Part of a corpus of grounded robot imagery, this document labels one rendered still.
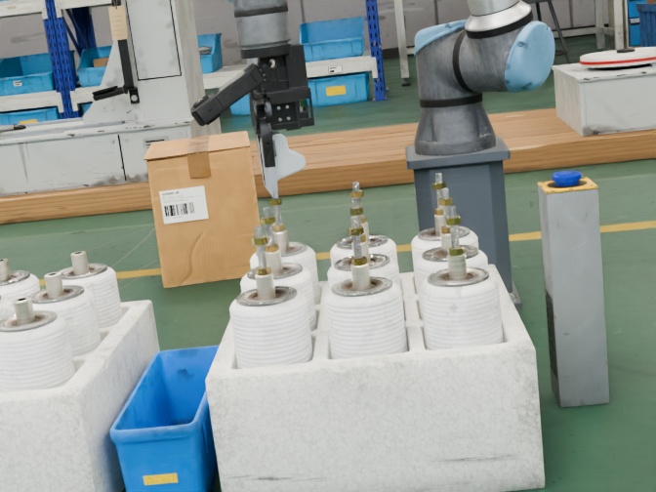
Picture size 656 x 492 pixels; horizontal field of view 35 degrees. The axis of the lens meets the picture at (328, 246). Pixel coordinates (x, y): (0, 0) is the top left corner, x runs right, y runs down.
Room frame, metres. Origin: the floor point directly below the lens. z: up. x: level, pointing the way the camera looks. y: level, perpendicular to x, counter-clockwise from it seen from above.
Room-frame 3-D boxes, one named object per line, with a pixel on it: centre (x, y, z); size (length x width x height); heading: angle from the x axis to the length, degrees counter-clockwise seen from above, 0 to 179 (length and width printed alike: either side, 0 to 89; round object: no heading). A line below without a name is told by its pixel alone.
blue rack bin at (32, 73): (6.44, 1.64, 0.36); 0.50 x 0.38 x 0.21; 174
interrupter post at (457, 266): (1.23, -0.15, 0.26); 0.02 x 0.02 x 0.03
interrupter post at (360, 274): (1.23, -0.04, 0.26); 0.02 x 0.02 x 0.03
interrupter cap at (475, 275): (1.23, -0.15, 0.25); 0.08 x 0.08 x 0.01
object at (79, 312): (1.37, 0.37, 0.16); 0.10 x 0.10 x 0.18
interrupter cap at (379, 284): (1.23, -0.04, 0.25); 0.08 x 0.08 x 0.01
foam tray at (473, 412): (1.35, -0.04, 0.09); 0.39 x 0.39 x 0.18; 87
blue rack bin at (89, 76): (6.39, 1.13, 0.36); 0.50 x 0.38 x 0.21; 174
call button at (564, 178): (1.41, -0.34, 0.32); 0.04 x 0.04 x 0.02
